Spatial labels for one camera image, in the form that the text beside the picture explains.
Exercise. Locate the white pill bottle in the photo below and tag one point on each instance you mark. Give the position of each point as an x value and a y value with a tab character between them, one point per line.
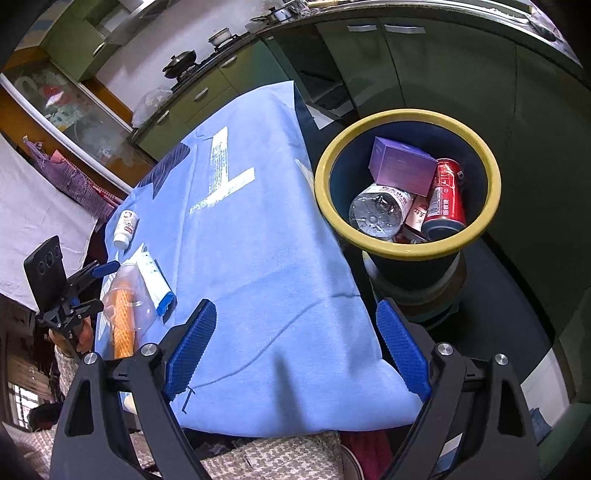
125	229

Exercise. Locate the black wok on stove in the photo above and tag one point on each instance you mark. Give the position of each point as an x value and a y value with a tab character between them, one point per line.
179	64

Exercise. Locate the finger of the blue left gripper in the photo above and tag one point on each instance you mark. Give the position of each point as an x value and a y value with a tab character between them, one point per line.
99	271

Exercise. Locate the red soda can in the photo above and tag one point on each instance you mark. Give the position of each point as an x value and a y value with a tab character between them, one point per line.
445	214

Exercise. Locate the white blue tube box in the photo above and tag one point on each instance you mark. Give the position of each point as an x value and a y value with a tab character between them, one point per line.
156	285

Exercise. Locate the clear plastic water bottle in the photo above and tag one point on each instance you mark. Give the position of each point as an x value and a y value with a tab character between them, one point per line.
379	211

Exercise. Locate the purple cardboard box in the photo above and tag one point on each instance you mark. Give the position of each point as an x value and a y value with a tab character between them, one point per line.
399	165

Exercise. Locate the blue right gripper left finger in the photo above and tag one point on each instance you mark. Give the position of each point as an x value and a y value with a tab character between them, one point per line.
183	347

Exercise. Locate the orange stick in clear bag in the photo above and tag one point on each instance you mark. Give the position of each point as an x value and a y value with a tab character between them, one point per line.
128	310

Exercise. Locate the person's left hand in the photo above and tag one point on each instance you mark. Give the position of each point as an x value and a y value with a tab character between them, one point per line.
84	334

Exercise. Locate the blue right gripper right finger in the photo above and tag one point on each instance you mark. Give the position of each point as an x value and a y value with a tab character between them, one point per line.
411	362

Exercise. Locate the yellow rimmed blue trash bin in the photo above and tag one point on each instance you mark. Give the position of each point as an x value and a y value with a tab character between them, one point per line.
424	279

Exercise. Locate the light blue table cloth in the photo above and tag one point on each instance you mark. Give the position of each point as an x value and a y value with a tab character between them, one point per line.
235	222

